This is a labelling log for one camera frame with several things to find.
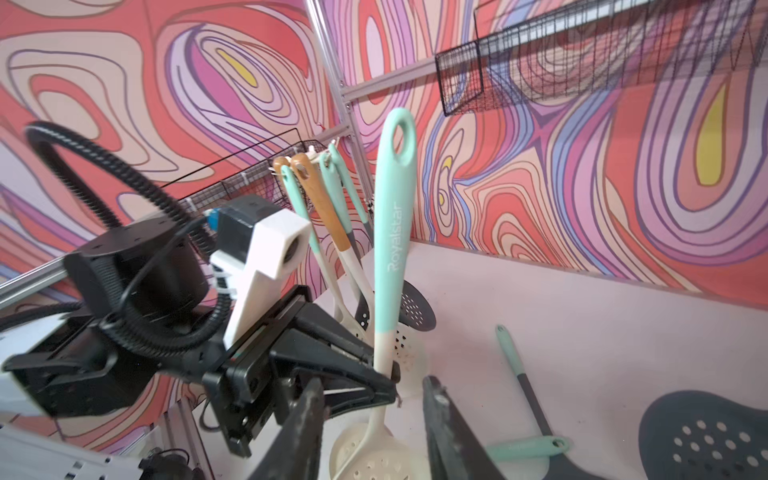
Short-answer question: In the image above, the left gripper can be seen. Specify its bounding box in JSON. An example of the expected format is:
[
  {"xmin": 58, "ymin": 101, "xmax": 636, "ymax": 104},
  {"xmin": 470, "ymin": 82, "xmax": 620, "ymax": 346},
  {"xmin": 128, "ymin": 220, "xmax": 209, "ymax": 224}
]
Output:
[{"xmin": 201, "ymin": 285, "xmax": 397, "ymax": 458}]

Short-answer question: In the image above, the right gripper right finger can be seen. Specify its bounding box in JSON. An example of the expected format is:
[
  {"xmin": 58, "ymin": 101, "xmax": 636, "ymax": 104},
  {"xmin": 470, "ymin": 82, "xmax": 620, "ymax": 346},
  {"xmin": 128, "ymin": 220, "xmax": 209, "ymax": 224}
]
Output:
[{"xmin": 422, "ymin": 375, "xmax": 505, "ymax": 480}]

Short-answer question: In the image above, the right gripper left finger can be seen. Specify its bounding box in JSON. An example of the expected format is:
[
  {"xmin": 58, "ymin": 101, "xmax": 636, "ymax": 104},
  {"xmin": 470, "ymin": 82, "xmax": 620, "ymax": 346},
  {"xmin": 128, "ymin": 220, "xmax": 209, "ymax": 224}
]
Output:
[{"xmin": 249, "ymin": 379, "xmax": 326, "ymax": 480}]

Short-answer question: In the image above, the cream skimmer wooden handle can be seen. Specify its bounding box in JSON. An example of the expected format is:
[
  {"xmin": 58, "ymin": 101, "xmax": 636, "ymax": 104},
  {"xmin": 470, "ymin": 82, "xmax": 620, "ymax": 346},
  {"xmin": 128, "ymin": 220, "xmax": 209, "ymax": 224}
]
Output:
[{"xmin": 290, "ymin": 153, "xmax": 428, "ymax": 399}]

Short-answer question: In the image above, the grey skimmer mint handle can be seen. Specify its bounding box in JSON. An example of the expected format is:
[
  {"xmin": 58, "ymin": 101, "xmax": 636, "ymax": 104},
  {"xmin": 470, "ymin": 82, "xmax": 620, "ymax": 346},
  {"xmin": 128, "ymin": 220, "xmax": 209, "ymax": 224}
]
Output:
[{"xmin": 318, "ymin": 143, "xmax": 436, "ymax": 333}]

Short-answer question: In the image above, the grey slotted spoon mint handle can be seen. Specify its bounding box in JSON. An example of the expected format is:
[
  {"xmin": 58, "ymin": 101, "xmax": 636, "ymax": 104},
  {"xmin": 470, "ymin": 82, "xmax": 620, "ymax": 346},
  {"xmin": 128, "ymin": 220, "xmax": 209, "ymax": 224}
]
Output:
[{"xmin": 638, "ymin": 390, "xmax": 767, "ymax": 479}]

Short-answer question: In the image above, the cream skimmer mint handle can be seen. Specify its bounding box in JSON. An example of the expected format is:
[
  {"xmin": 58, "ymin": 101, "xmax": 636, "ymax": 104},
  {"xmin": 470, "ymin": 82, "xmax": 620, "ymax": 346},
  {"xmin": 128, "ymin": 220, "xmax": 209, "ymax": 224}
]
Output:
[
  {"xmin": 333, "ymin": 108, "xmax": 430, "ymax": 479},
  {"xmin": 281, "ymin": 167, "xmax": 367, "ymax": 341}
]

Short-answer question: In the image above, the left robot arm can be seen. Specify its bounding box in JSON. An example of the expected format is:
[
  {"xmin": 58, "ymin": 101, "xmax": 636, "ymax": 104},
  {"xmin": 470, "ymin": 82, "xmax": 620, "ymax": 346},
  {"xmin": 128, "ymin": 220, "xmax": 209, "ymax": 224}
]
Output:
[{"xmin": 2, "ymin": 121, "xmax": 400, "ymax": 458}]

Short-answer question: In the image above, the mint handle utensil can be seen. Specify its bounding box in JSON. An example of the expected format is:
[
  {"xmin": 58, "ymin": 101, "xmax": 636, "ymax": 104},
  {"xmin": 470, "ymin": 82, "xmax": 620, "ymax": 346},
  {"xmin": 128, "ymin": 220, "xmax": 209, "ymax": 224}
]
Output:
[{"xmin": 486, "ymin": 324, "xmax": 601, "ymax": 479}]

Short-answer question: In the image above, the black wire basket left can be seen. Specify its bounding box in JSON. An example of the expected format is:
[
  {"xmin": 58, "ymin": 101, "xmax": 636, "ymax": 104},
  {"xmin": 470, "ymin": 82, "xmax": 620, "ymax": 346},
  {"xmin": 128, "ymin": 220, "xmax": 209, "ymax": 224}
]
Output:
[{"xmin": 161, "ymin": 127, "xmax": 326, "ymax": 216}]

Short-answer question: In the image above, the black wire basket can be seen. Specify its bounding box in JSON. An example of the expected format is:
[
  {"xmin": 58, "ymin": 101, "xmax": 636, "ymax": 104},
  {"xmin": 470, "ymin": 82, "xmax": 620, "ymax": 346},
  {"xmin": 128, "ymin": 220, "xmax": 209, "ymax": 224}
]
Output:
[
  {"xmin": 161, "ymin": 127, "xmax": 326, "ymax": 216},
  {"xmin": 435, "ymin": 1, "xmax": 767, "ymax": 116}
]

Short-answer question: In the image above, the black wire basket back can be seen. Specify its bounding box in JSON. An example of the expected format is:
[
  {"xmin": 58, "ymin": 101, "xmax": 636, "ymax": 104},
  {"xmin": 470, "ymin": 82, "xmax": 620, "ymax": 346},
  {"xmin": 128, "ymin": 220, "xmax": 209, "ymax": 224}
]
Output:
[{"xmin": 435, "ymin": 1, "xmax": 767, "ymax": 116}]

